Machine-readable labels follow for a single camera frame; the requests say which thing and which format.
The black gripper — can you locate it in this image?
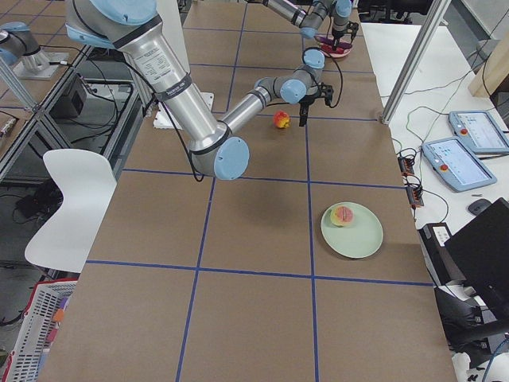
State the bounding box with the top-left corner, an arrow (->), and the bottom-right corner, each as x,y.
332,21 -> 358,48
299,83 -> 334,127

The red peach fruit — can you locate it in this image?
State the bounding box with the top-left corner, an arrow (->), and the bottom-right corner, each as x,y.
273,111 -> 291,129

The purple eggplant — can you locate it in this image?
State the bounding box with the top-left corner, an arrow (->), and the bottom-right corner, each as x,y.
315,36 -> 352,55

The halved peach slice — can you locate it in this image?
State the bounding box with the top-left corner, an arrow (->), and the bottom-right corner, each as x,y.
329,205 -> 354,227

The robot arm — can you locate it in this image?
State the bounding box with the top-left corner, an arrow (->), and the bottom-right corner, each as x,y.
247,0 -> 359,50
66,1 -> 324,180

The pink plate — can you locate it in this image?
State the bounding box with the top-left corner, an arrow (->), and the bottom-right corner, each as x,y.
320,42 -> 353,60

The light green plate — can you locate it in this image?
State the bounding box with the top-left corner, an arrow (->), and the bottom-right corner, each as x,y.
321,202 -> 383,259

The near teach pendant tablet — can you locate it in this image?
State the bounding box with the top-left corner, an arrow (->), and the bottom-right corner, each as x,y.
422,137 -> 497,192

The teach pendant tablet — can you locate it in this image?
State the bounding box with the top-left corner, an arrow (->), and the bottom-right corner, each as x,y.
449,111 -> 508,154
422,137 -> 497,192

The far teach pendant tablet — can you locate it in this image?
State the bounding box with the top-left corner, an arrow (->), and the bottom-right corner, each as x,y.
449,111 -> 508,154

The black computer mouse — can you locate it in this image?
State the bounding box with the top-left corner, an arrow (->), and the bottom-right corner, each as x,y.
467,198 -> 492,216

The black monitor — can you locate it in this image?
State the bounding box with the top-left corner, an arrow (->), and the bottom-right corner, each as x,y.
445,197 -> 508,319

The white plastic chair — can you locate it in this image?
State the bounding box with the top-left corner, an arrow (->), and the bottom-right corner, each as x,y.
25,149 -> 117,273

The white plastic basket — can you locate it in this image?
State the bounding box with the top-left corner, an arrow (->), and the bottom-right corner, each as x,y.
2,279 -> 77,381

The aluminium frame post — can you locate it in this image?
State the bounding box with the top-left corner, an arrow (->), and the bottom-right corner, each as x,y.
380,0 -> 451,125

